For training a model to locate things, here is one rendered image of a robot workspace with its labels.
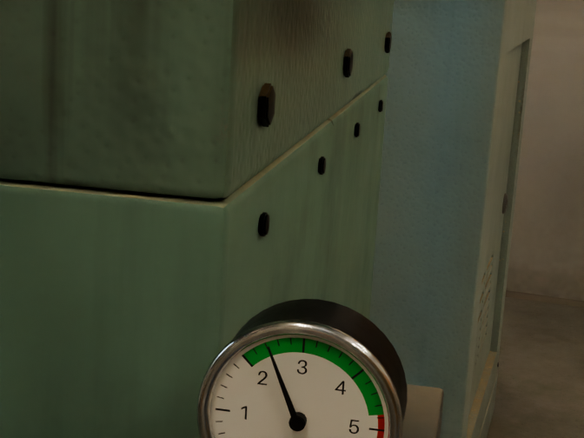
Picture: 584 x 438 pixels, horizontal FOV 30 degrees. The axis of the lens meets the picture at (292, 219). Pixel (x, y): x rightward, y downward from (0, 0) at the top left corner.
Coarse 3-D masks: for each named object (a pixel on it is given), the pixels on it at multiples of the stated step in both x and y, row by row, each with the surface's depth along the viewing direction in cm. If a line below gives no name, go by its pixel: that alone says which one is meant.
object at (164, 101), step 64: (0, 0) 38; (64, 0) 38; (128, 0) 37; (192, 0) 37; (256, 0) 40; (320, 0) 54; (384, 0) 84; (0, 64) 39; (64, 64) 38; (128, 64) 38; (192, 64) 38; (256, 64) 41; (320, 64) 56; (384, 64) 89; (0, 128) 39; (64, 128) 39; (128, 128) 38; (192, 128) 38; (256, 128) 42; (192, 192) 39
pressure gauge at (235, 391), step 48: (240, 336) 32; (288, 336) 32; (336, 336) 32; (384, 336) 34; (240, 384) 33; (288, 384) 33; (336, 384) 32; (384, 384) 32; (240, 432) 33; (288, 432) 33; (336, 432) 33; (384, 432) 32
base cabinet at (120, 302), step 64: (320, 128) 59; (0, 192) 40; (64, 192) 40; (128, 192) 39; (256, 192) 43; (320, 192) 60; (0, 256) 40; (64, 256) 40; (128, 256) 39; (192, 256) 39; (256, 256) 44; (320, 256) 63; (0, 320) 41; (64, 320) 40; (128, 320) 40; (192, 320) 40; (0, 384) 42; (64, 384) 41; (128, 384) 41; (192, 384) 40
